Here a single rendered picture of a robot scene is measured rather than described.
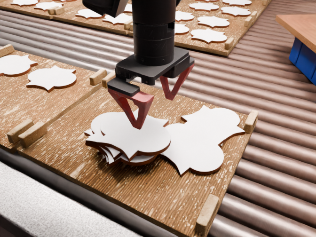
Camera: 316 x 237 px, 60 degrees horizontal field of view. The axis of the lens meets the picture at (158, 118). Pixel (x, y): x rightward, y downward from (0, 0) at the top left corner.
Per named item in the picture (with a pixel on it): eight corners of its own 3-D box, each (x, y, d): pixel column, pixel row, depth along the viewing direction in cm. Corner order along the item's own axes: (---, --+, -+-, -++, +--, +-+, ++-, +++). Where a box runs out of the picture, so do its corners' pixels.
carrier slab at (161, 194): (201, 248, 41) (202, 243, 40) (18, 154, 57) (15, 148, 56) (256, 122, 66) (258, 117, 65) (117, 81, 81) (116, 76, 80)
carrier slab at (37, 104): (12, 154, 57) (10, 148, 56) (-95, 103, 72) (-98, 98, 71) (111, 80, 82) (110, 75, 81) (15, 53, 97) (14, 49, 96)
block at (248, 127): (250, 135, 60) (253, 125, 58) (241, 132, 60) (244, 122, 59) (256, 120, 64) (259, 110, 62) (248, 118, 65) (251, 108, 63)
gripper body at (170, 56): (189, 61, 43) (193, 13, 38) (153, 90, 36) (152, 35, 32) (154, 51, 46) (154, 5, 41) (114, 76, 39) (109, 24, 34)
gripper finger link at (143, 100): (171, 119, 44) (174, 67, 39) (146, 144, 40) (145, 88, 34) (138, 106, 47) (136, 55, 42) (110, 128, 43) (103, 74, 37)
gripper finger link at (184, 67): (192, 99, 49) (196, 50, 43) (171, 120, 44) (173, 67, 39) (160, 88, 52) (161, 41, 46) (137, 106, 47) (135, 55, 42)
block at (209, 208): (204, 237, 41) (206, 226, 40) (193, 231, 42) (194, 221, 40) (217, 207, 45) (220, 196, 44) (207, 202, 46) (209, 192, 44)
